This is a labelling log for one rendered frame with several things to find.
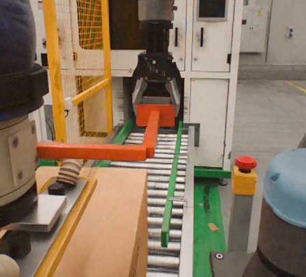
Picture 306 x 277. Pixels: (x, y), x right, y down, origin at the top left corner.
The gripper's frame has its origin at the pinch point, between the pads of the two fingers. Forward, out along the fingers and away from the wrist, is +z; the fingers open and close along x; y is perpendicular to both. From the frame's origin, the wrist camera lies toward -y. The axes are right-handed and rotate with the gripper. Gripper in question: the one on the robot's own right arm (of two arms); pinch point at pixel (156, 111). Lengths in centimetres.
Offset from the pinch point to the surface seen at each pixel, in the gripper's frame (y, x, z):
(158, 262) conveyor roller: -31, 0, 71
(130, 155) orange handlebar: 27.0, -2.6, -0.2
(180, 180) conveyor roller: -103, 10, 72
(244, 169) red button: -19.8, 27.0, 23.9
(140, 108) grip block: 4.3, -3.3, -1.8
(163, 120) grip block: 4.3, 1.9, 0.7
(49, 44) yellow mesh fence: -93, -61, -9
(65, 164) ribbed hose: 17.4, -16.6, 6.2
